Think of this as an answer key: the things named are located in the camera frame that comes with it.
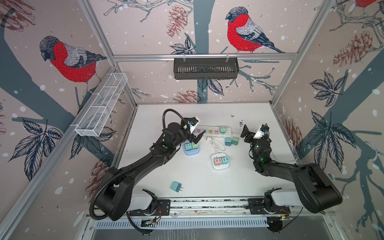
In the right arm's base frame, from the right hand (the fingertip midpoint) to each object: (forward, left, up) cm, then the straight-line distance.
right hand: (251, 128), depth 86 cm
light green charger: (+6, +15, -10) cm, 19 cm away
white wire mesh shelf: (-6, +83, +18) cm, 85 cm away
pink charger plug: (-17, +20, -9) cm, 28 cm away
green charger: (0, +8, -14) cm, 16 cm away
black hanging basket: (+41, +27, +15) cm, 52 cm away
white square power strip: (-11, +18, -14) cm, 25 cm away
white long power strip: (+6, +23, -13) cm, 27 cm away
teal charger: (-1, +12, -15) cm, 19 cm away
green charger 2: (-8, +34, -10) cm, 36 cm away
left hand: (-5, +32, +9) cm, 33 cm away
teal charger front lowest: (-30, +43, -13) cm, 54 cm away
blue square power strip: (-10, +35, -12) cm, 38 cm away
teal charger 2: (-9, +38, -9) cm, 40 cm away
